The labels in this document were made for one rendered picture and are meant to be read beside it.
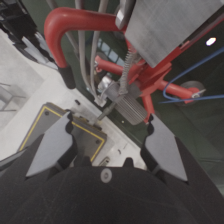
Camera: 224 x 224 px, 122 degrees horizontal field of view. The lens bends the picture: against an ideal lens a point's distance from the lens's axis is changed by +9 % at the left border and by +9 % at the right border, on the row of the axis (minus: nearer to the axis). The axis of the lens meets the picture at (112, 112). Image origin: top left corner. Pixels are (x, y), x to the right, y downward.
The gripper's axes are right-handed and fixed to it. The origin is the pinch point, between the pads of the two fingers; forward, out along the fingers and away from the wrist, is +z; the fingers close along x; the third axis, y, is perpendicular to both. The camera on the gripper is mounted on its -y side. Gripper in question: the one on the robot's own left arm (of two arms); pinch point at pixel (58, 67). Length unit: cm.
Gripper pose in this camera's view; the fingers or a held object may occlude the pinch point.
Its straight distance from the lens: 28.8
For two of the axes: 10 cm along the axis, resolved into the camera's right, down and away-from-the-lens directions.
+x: 6.5, -7.1, 2.7
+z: 7.1, 6.9, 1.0
